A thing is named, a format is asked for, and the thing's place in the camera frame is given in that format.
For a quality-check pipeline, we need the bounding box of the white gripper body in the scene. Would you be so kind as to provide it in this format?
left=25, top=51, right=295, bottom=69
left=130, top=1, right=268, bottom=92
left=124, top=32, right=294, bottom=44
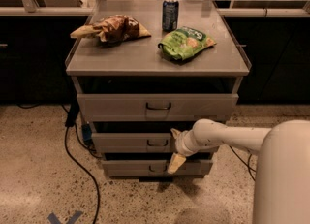
left=175, top=131, right=198, bottom=157

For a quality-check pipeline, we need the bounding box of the grey drawer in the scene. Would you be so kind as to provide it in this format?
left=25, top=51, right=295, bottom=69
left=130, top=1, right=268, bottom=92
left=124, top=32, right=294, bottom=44
left=92, top=133, right=175, bottom=153
left=102, top=160, right=213, bottom=177
left=77, top=94, right=238, bottom=122

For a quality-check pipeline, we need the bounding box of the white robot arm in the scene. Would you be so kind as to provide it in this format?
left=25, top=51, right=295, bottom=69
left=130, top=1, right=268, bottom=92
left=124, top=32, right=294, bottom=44
left=168, top=119, right=310, bottom=224

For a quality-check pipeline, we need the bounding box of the grey top drawer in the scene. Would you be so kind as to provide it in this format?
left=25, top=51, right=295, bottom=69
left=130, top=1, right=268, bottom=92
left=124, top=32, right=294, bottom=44
left=77, top=94, right=238, bottom=122

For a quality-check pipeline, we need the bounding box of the grey drawer cabinet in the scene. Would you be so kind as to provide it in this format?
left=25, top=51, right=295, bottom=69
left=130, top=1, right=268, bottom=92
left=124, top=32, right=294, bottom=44
left=64, top=0, right=253, bottom=183

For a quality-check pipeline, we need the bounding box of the grey bottom drawer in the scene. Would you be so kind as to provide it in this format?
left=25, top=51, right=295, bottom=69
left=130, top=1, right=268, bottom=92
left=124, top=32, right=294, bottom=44
left=102, top=160, right=213, bottom=177

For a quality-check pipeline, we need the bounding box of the blue small box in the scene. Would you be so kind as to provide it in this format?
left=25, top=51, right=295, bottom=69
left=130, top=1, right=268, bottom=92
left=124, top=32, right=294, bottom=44
left=81, top=124, right=92, bottom=144

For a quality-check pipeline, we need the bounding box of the green chip bag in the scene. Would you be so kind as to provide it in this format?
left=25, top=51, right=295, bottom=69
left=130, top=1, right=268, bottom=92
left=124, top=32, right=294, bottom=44
left=158, top=26, right=216, bottom=61

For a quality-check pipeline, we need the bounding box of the black power adapter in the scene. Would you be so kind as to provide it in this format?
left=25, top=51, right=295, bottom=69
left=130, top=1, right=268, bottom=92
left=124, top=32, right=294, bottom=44
left=65, top=100, right=79, bottom=127

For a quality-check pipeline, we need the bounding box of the brown chip bag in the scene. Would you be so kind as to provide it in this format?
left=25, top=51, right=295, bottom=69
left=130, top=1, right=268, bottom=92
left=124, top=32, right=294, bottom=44
left=70, top=15, right=151, bottom=44

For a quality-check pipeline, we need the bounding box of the blue soda can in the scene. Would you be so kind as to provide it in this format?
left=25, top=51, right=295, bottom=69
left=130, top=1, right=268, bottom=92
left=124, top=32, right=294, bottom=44
left=162, top=0, right=179, bottom=32

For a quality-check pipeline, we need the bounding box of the blue tape cross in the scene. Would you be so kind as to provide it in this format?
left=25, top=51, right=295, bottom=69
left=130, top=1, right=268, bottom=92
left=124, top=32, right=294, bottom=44
left=47, top=210, right=83, bottom=224

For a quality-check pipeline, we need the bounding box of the black floor cable right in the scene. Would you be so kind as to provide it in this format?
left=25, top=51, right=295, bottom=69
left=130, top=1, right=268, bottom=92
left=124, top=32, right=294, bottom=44
left=228, top=145, right=258, bottom=182

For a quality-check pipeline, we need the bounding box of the black floor cable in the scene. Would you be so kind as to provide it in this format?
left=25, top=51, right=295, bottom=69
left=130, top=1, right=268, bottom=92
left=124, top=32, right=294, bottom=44
left=228, top=145, right=258, bottom=182
left=15, top=102, right=102, bottom=224

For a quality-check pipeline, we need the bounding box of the black floor cable left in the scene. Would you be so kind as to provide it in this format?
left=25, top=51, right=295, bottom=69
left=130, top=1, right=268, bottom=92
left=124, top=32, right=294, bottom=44
left=15, top=102, right=102, bottom=224

